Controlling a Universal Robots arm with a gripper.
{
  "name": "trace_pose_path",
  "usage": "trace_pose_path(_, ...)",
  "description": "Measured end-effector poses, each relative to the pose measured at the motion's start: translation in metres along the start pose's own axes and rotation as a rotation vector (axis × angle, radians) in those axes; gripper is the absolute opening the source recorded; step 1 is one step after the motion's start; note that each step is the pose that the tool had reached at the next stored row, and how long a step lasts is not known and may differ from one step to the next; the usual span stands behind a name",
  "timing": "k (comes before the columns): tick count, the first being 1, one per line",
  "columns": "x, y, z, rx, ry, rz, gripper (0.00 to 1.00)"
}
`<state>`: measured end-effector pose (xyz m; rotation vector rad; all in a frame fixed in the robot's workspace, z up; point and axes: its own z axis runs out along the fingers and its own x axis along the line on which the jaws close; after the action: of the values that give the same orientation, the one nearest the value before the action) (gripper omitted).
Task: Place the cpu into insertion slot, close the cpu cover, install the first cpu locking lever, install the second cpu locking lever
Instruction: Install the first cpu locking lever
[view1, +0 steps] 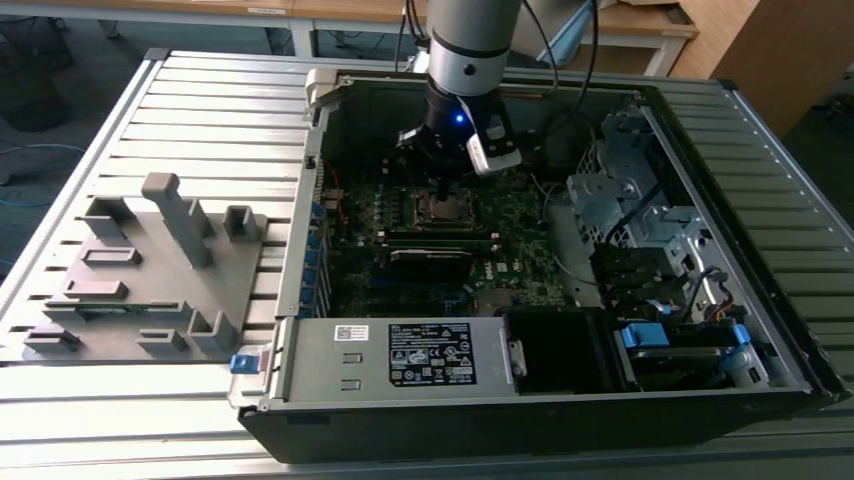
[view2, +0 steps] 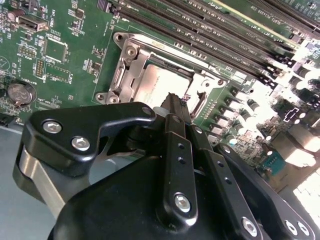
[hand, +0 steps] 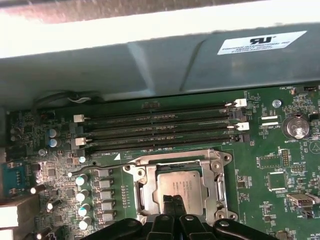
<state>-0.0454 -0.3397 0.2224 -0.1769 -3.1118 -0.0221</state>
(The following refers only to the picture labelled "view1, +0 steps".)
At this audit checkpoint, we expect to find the silver-topped CPU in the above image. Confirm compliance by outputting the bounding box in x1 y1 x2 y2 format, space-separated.
430 197 479 221

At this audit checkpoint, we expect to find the black RAM slot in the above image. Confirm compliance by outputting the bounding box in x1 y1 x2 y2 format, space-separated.
380 235 501 242
380 244 501 252
380 230 501 238
380 239 501 247

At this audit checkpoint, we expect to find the beige case latch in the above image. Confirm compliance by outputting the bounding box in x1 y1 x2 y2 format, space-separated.
304 68 354 121

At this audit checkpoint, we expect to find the black graphics card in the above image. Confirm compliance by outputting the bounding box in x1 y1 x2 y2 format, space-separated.
388 247 479 296

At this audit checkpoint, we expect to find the silver disk bay cage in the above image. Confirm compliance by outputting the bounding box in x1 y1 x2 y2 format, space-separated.
565 110 722 301

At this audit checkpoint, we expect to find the green motherboard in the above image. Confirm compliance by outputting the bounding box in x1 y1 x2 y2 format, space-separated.
318 149 606 320

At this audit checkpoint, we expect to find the chipset heatsink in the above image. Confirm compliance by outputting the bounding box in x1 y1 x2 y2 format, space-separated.
474 288 517 316

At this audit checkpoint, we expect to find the grey power supply unit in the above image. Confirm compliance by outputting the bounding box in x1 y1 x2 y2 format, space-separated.
263 315 529 404

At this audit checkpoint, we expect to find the hard disk in blue carrier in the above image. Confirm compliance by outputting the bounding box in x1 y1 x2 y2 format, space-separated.
617 322 755 394

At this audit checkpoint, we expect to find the grey parts rack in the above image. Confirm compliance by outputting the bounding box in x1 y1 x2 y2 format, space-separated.
19 171 270 362

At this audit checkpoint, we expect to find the wooden cabinet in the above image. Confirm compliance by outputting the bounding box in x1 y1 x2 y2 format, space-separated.
666 0 854 139

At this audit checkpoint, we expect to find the black PC case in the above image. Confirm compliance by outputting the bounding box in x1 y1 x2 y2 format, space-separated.
226 67 854 465

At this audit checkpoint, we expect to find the black office chair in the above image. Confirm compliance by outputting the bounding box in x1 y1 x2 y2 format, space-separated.
0 14 76 134

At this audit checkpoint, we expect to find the green RAM stick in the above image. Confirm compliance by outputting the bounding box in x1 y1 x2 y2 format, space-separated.
76 305 150 318

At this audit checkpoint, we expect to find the small dark wrist camera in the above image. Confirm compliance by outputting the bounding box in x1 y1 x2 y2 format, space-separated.
395 125 439 152

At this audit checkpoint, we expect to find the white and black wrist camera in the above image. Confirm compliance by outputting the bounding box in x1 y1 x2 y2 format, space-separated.
466 114 525 177

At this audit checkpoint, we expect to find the black cable bundle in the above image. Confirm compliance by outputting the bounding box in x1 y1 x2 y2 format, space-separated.
526 107 606 174

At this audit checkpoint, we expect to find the black power cable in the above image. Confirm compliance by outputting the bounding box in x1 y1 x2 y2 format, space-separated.
603 182 669 251

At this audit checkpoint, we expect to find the wooden desk white frame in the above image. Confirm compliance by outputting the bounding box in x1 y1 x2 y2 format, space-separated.
292 0 701 76
0 0 299 56

